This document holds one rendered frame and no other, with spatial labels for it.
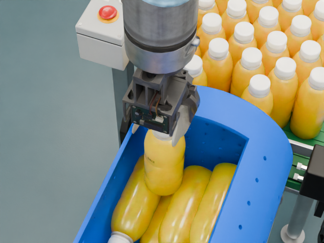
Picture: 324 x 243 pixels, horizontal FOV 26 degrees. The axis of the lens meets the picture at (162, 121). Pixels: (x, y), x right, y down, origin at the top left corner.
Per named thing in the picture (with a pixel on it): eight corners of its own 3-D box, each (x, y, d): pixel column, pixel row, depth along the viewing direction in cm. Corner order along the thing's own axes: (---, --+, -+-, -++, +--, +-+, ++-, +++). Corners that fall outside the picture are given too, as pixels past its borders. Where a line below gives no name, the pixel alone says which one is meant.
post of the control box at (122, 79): (127, 236, 233) (108, 35, 150) (131, 225, 235) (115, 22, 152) (138, 239, 232) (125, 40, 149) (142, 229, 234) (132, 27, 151)
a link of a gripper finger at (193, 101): (169, 120, 104) (160, 82, 97) (173, 111, 104) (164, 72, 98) (199, 126, 102) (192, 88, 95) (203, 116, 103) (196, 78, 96)
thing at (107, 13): (96, 19, 139) (95, 14, 138) (103, 6, 141) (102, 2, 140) (113, 23, 138) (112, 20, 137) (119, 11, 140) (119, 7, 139)
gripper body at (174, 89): (121, 123, 98) (117, 70, 88) (144, 77, 102) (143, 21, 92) (173, 140, 96) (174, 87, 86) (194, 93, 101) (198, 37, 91)
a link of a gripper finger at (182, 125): (166, 161, 105) (155, 124, 98) (179, 130, 108) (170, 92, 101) (185, 166, 104) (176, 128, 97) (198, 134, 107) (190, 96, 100)
